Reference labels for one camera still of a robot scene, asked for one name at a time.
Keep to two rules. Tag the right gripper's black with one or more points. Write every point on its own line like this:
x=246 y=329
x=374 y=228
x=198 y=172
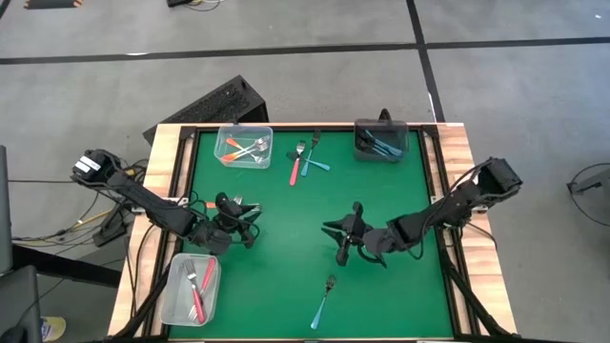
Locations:
x=356 y=233

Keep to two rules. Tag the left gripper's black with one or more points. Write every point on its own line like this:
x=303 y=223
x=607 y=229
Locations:
x=229 y=212

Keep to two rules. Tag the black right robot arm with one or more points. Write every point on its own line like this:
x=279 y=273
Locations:
x=443 y=209

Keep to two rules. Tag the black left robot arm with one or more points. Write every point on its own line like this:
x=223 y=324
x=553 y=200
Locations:
x=152 y=209

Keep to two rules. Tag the green table mat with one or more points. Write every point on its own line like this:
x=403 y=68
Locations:
x=286 y=267

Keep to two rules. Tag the dark translucent plastic bin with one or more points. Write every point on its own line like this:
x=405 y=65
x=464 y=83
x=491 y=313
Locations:
x=362 y=157

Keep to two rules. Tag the clear plastic bin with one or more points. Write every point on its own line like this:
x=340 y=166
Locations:
x=243 y=131

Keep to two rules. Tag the black perforated computer case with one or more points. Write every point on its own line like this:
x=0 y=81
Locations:
x=219 y=102

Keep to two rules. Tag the clear container bottom left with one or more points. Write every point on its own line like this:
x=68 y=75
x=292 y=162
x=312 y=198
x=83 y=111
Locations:
x=176 y=305

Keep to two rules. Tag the black box under table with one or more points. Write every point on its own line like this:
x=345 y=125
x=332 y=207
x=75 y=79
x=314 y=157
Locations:
x=109 y=228

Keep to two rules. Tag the black floor bar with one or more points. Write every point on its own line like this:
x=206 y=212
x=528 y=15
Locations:
x=67 y=267

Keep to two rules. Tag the black power strip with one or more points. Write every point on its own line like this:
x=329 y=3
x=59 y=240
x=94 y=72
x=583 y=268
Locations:
x=177 y=2

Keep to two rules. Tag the yellow and blue package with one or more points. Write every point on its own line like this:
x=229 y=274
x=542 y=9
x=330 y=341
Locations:
x=53 y=328

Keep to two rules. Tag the grey cart leg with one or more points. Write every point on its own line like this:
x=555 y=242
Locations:
x=595 y=181

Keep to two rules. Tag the black mat with orange stripes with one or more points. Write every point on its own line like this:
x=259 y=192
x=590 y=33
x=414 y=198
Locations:
x=52 y=4

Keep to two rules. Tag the black pointed bracket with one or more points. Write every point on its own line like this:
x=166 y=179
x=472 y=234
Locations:
x=385 y=115

